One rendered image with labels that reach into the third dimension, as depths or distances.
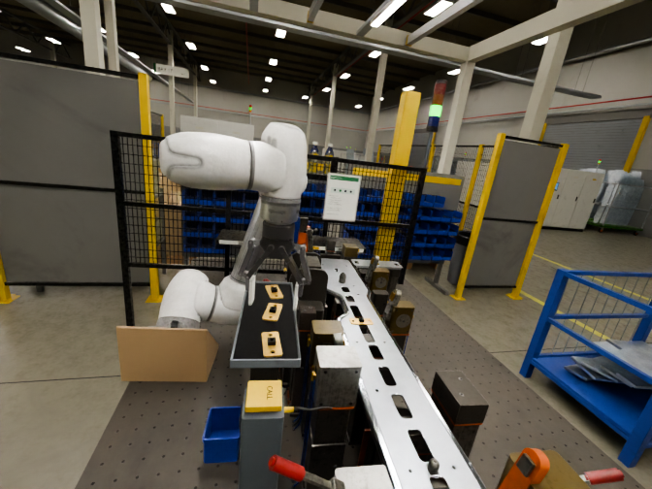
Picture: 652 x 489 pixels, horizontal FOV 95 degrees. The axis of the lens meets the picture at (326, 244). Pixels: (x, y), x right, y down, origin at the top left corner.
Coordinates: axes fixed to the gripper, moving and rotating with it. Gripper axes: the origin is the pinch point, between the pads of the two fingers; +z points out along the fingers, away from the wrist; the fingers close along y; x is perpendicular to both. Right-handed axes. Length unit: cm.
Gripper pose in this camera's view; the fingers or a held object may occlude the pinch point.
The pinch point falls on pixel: (274, 298)
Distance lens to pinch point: 78.3
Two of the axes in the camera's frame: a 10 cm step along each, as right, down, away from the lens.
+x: 0.3, -2.9, 9.6
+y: 9.9, 1.2, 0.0
